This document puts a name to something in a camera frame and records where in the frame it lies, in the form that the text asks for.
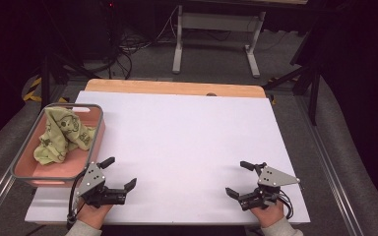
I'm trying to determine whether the bundle of black floor cables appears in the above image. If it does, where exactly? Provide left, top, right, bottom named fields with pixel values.
left=107, top=6, right=178, bottom=80

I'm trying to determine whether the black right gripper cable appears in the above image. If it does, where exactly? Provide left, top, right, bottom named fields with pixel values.
left=275, top=188, right=294, bottom=220

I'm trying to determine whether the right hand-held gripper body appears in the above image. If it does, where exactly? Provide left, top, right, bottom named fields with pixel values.
left=237, top=162, right=301, bottom=211

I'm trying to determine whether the white board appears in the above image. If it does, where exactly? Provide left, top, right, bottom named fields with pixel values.
left=24, top=90, right=311, bottom=226

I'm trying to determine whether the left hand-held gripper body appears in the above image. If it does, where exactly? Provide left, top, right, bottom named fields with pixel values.
left=74, top=161, right=128, bottom=208

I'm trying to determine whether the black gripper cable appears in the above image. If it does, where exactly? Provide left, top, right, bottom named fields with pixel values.
left=66, top=168, right=92, bottom=230
left=275, top=188, right=294, bottom=220

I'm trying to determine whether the yellow black hazard tape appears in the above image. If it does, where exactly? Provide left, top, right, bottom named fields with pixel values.
left=23, top=77, right=68, bottom=103

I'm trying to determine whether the black metal stand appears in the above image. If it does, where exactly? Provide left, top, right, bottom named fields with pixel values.
left=264, top=32, right=323, bottom=127
left=40, top=55, right=93, bottom=109

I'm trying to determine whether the white metal desk frame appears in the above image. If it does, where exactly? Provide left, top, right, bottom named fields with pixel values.
left=171, top=4, right=267, bottom=79

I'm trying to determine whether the pink basket with grey rim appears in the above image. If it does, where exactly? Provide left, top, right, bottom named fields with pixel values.
left=10, top=102, right=106, bottom=189

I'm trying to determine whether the green printed cloth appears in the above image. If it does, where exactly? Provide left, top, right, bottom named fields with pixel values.
left=32, top=106, right=96, bottom=166

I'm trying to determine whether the person's right hand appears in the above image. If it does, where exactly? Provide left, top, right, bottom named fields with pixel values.
left=249, top=200, right=285, bottom=229

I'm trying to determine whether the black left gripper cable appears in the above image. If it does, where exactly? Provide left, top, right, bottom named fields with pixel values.
left=66, top=168, right=92, bottom=230

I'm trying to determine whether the person's left hand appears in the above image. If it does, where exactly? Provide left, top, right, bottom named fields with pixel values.
left=76, top=201, right=114, bottom=230

